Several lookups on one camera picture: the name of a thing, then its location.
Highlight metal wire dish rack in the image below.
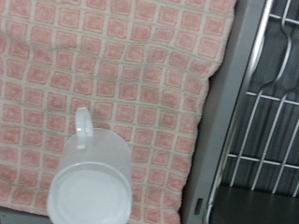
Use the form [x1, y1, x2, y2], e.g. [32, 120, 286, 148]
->
[204, 0, 299, 224]

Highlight pink checked dish towel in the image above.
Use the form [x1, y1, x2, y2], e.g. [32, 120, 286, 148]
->
[0, 0, 238, 224]

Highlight white mug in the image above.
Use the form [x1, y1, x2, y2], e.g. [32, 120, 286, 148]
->
[46, 106, 134, 224]

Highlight dark grey utensil holder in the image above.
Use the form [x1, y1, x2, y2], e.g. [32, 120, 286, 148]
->
[207, 185, 299, 224]

